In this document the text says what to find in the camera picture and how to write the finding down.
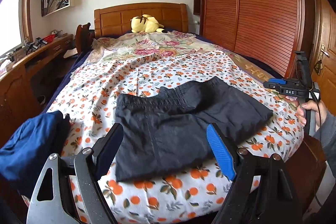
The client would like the black jacket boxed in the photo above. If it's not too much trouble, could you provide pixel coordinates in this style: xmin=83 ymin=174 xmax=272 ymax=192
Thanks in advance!
xmin=114 ymin=77 xmax=273 ymax=181

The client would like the wooden door with handle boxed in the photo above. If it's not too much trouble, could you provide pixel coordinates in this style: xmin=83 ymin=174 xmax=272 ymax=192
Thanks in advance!
xmin=310 ymin=0 xmax=336 ymax=114

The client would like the gold bed runner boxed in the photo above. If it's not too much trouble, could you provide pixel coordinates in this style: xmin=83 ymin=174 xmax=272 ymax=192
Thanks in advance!
xmin=228 ymin=52 xmax=283 ymax=83

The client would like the folded blue garment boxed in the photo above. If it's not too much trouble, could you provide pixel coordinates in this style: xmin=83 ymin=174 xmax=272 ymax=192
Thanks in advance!
xmin=1 ymin=111 xmax=71 ymax=198

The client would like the wooden louvred wardrobe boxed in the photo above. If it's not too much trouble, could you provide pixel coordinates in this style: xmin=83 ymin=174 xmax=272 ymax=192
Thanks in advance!
xmin=200 ymin=0 xmax=315 ymax=77

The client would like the orange-print bed sheet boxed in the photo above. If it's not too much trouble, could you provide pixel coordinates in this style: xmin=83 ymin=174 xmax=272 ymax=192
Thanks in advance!
xmin=23 ymin=48 xmax=305 ymax=224

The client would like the person's right forearm grey sleeve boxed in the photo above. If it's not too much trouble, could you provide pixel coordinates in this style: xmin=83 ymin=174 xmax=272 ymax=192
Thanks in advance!
xmin=313 ymin=111 xmax=336 ymax=177

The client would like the wooden headboard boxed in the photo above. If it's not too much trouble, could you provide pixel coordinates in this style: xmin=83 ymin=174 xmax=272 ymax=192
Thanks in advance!
xmin=93 ymin=2 xmax=189 ymax=40

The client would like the red item on desk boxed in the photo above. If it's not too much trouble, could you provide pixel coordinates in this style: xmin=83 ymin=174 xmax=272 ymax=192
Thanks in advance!
xmin=43 ymin=34 xmax=56 ymax=44

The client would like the long wooden desk cabinet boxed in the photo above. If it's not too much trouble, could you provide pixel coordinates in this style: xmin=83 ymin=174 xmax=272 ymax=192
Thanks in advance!
xmin=0 ymin=34 xmax=73 ymax=145

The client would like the wooden chair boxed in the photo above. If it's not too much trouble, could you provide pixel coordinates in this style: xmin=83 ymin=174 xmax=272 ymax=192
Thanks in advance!
xmin=75 ymin=23 xmax=95 ymax=54

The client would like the person's right hand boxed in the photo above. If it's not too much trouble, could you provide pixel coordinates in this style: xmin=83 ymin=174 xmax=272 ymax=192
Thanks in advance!
xmin=297 ymin=100 xmax=327 ymax=131

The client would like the pink floral quilt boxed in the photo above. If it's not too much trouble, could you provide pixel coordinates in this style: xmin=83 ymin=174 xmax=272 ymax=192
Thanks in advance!
xmin=88 ymin=31 xmax=224 ymax=63

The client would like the window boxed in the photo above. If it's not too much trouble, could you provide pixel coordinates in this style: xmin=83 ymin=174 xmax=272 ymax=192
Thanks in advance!
xmin=0 ymin=0 xmax=22 ymax=56

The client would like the yellow plush toy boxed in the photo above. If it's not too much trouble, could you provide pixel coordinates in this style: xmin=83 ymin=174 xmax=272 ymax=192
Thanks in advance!
xmin=131 ymin=14 xmax=165 ymax=33

